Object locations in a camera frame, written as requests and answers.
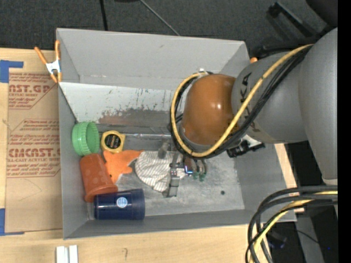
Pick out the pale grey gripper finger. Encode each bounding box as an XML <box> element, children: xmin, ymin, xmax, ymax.
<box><xmin>157</xmin><ymin>142</ymin><xmax>171</xmax><ymax>159</ymax></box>
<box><xmin>163</xmin><ymin>169</ymin><xmax>180</xmax><ymax>198</ymax></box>

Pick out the white striped cloth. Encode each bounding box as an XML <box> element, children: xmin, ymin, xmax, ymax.
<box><xmin>134</xmin><ymin>150</ymin><xmax>188</xmax><ymax>193</ymax></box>

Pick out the orange soft toy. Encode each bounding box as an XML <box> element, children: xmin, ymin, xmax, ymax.
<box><xmin>102</xmin><ymin>149</ymin><xmax>145</xmax><ymax>185</ymax></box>

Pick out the yellow and black tape measure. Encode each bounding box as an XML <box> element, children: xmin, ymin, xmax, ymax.
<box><xmin>100</xmin><ymin>130</ymin><xmax>126</xmax><ymax>154</ymax></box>

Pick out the dark blue plastic cup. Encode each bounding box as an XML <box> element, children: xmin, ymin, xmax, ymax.
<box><xmin>93</xmin><ymin>188</ymin><xmax>146</xmax><ymax>221</ymax></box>

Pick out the red-orange plastic cup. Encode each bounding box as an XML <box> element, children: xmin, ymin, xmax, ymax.
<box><xmin>79</xmin><ymin>153</ymin><xmax>119</xmax><ymax>203</ymax></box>

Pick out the green plastic cup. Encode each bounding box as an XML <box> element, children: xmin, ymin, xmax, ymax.
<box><xmin>71</xmin><ymin>121</ymin><xmax>101</xmax><ymax>157</ymax></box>

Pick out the grey metal bin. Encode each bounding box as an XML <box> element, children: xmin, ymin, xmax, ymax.
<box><xmin>55</xmin><ymin>27</ymin><xmax>297</xmax><ymax>241</ymax></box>

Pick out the brown cardboard board, red print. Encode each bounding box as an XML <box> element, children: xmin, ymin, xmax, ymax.
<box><xmin>0</xmin><ymin>47</ymin><xmax>64</xmax><ymax>237</ymax></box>

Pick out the black cylinder on white bracket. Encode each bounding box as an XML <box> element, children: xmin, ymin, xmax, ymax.
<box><xmin>226</xmin><ymin>134</ymin><xmax>266</xmax><ymax>159</ymax></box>

